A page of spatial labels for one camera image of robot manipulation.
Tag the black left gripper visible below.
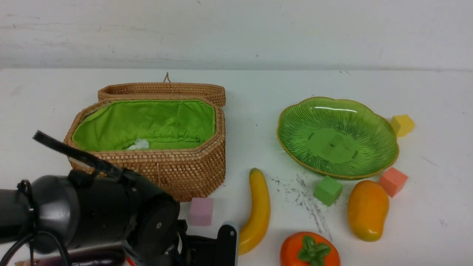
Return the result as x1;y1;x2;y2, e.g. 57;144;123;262
163;221;218;266

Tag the yellow banana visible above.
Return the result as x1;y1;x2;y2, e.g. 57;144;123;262
238;168;271;256

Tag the orange persimmon with green calyx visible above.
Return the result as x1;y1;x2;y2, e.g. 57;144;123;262
279;231;341;266

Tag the orange yellow mango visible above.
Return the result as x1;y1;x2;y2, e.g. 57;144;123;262
347;180;389;242

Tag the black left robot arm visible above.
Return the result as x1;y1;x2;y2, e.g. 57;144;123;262
1;175;238;266

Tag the pink foam cube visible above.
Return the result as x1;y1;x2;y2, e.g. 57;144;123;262
189;198;213;226

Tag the woven rattan basket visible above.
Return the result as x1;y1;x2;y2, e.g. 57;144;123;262
64;95;226;202

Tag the green foam cube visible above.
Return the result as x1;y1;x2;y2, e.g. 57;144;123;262
313;176;343;207

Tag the woven rattan basket lid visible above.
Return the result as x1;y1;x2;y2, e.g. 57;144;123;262
98;73;226;107

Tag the green leaf-shaped glass plate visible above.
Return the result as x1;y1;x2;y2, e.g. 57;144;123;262
276;97;400;180

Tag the coral foam cube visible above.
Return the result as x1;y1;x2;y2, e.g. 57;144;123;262
378;167;408;198

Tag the yellow foam cube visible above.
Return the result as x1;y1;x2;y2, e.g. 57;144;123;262
390;114;415;138

